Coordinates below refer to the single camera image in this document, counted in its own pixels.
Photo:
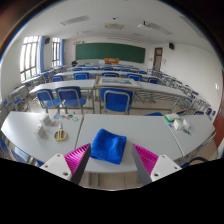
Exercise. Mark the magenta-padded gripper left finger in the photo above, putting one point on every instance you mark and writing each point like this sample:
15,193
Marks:
76,159

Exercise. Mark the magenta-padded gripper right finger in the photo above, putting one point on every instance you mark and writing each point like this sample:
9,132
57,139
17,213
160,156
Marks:
146,159

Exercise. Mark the blue towel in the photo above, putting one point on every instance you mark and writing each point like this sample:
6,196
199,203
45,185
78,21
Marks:
108,146

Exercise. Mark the colourful flat cards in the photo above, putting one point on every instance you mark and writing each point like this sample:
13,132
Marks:
68,117

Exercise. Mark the small white box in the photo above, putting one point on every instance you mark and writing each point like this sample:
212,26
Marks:
40,131
46,120

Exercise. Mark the small white carton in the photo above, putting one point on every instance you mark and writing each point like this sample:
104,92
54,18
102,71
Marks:
185,124
177,124

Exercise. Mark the green and white box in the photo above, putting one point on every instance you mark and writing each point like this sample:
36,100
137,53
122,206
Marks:
171,117

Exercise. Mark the blue metal-framed chair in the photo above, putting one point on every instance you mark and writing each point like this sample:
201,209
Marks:
116,100
70,96
45,96

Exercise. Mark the long grey classroom desk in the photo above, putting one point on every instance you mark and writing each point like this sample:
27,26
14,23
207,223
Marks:
66,84
160,89

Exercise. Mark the reddish brown door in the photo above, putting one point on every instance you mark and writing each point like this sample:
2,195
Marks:
220,130

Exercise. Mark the group of blue classroom chairs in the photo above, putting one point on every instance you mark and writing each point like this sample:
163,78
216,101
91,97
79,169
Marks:
135,77

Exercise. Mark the brown door with window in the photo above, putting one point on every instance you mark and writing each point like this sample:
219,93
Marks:
158,58

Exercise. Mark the orange lectern top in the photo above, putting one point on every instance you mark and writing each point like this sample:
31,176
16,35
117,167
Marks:
111,60

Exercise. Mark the narrow white-framed window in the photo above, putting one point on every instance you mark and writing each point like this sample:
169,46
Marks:
56,51

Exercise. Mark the blue curtain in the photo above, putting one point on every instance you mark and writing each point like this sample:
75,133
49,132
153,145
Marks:
41,55

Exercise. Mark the large white-framed window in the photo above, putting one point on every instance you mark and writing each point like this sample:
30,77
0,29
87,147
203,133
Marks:
29,58

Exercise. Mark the green chalkboard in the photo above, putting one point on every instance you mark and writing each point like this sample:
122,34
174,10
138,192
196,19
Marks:
110,52

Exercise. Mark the white ceiling projector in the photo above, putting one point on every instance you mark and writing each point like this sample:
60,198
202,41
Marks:
143,24

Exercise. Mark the square ceiling air unit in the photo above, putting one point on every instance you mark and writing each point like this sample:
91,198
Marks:
114,26

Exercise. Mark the ceiling vent grille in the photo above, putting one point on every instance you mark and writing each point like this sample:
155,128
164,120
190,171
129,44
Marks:
75,20

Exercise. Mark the black wall speaker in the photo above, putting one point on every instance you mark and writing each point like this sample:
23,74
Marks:
47,40
171,46

